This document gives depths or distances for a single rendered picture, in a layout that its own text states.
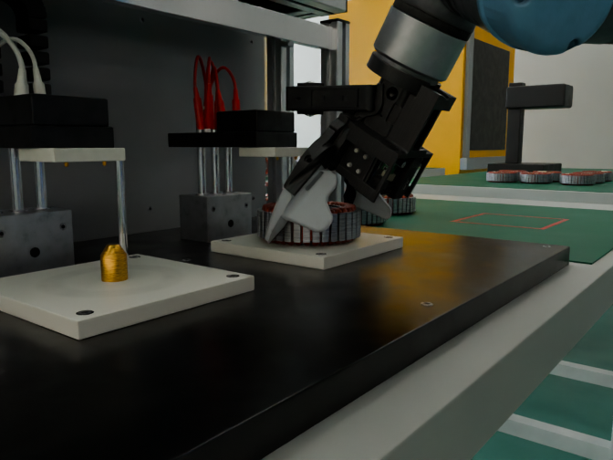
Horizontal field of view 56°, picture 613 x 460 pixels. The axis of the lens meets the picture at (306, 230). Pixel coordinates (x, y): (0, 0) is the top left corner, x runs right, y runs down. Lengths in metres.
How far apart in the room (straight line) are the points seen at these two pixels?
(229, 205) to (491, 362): 0.41
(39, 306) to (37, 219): 0.17
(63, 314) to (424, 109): 0.34
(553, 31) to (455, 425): 0.26
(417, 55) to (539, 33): 0.13
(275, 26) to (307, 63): 6.37
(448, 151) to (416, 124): 3.54
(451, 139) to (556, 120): 1.87
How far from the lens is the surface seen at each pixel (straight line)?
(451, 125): 4.07
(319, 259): 0.53
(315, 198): 0.55
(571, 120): 5.73
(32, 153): 0.48
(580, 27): 0.44
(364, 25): 4.49
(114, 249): 0.45
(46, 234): 0.57
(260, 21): 0.71
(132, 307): 0.38
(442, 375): 0.36
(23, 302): 0.42
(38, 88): 0.57
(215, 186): 0.71
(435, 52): 0.53
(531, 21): 0.42
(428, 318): 0.39
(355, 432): 0.29
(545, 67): 5.83
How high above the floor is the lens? 0.88
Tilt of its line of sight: 8 degrees down
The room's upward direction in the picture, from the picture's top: straight up
